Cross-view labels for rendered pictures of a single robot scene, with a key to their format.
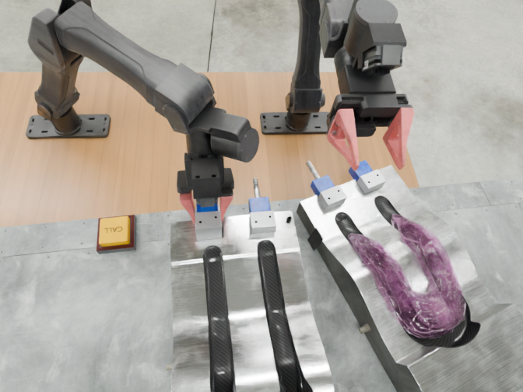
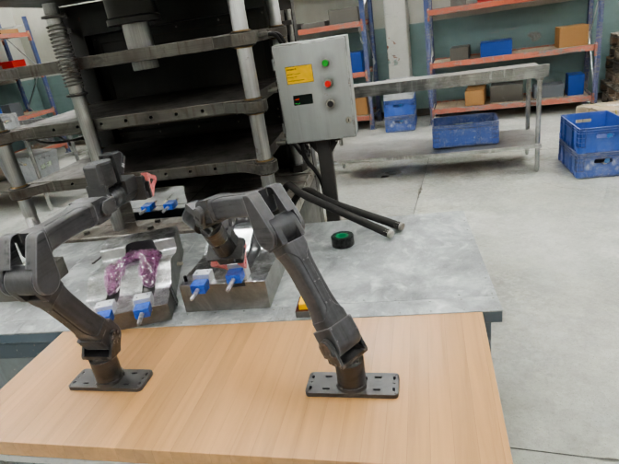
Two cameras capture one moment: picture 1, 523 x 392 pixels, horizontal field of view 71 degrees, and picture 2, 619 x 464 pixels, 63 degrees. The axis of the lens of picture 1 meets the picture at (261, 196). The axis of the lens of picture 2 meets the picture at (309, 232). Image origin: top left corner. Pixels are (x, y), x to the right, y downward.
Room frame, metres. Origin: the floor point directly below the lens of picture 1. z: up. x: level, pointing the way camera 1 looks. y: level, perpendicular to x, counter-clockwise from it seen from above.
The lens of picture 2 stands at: (1.33, 0.89, 1.54)
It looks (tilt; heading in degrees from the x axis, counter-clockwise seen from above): 23 degrees down; 208
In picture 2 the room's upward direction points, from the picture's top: 9 degrees counter-clockwise
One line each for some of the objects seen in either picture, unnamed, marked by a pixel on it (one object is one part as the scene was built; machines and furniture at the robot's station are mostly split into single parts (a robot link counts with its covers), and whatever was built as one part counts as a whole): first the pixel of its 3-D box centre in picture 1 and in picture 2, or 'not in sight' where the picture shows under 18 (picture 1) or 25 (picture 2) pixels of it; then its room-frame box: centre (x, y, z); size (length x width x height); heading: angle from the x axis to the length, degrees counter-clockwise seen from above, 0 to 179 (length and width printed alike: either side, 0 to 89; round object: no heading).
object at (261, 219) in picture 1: (258, 204); (199, 288); (0.36, 0.00, 0.89); 0.13 x 0.05 x 0.05; 16
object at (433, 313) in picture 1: (413, 270); (134, 262); (0.26, -0.33, 0.90); 0.26 x 0.18 x 0.08; 34
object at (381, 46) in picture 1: (375, 70); (117, 170); (0.40, -0.12, 1.25); 0.07 x 0.06 x 0.11; 102
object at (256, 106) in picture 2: not in sight; (163, 120); (-0.60, -0.82, 1.20); 1.29 x 0.83 x 0.19; 106
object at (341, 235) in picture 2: not in sight; (343, 239); (-0.15, 0.24, 0.82); 0.08 x 0.08 x 0.04
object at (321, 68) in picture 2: not in sight; (332, 208); (-0.65, -0.01, 0.74); 0.31 x 0.22 x 1.47; 106
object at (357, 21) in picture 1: (360, 30); (97, 188); (0.50, -0.11, 1.24); 0.12 x 0.09 x 0.12; 13
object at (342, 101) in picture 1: (362, 99); (123, 191); (0.40, -0.12, 1.20); 0.10 x 0.07 x 0.07; 102
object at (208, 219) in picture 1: (207, 204); (234, 277); (0.33, 0.11, 0.92); 0.13 x 0.05 x 0.05; 16
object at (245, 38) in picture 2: not in sight; (149, 66); (-0.60, -0.82, 1.45); 1.29 x 0.82 x 0.19; 106
